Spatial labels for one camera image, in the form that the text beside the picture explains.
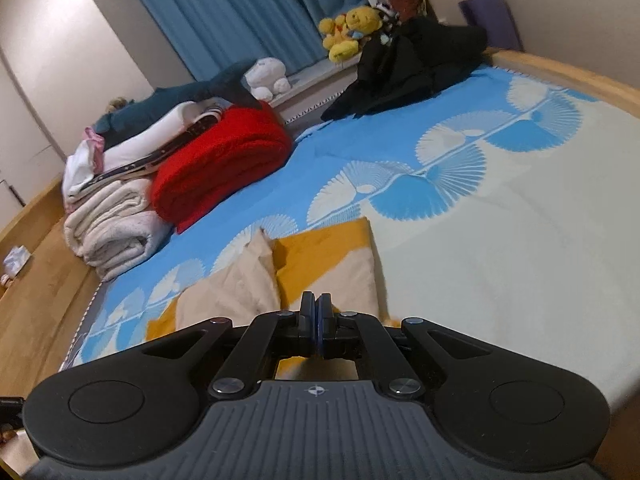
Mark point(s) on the black clothing pile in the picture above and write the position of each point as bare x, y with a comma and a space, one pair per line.
410, 65

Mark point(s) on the beige and yellow jacket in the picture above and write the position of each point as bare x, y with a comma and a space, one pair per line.
320, 260

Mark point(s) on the pink and white cloth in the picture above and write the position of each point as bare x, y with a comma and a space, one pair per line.
82, 162

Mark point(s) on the blue curtain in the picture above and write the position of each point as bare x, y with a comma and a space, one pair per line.
225, 5

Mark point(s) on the white pillow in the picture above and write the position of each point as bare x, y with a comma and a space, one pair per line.
155, 130

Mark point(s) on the yellow bear plush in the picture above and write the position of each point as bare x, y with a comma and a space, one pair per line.
364, 21

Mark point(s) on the grey window ledge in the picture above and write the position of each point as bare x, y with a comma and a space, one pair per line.
315, 85

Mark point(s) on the blue patterned bed sheet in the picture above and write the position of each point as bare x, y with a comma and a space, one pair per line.
500, 260

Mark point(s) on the white plush toy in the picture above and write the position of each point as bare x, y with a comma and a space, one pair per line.
265, 77

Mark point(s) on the purple bag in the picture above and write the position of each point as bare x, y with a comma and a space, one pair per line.
492, 22

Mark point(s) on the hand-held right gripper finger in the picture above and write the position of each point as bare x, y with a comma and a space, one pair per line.
311, 330
322, 330

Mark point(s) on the speckled white folded quilt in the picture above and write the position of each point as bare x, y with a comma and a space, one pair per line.
125, 247

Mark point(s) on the small yellow plush toy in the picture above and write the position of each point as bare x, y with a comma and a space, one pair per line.
332, 30

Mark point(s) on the white and pink bedding stack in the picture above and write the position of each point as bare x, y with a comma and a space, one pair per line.
165, 152

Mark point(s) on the dark teal shark plush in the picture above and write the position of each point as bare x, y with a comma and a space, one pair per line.
165, 100

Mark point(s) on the red folded blanket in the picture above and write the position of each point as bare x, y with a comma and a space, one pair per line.
220, 170

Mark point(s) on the cream folded blanket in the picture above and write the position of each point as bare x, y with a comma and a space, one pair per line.
107, 207

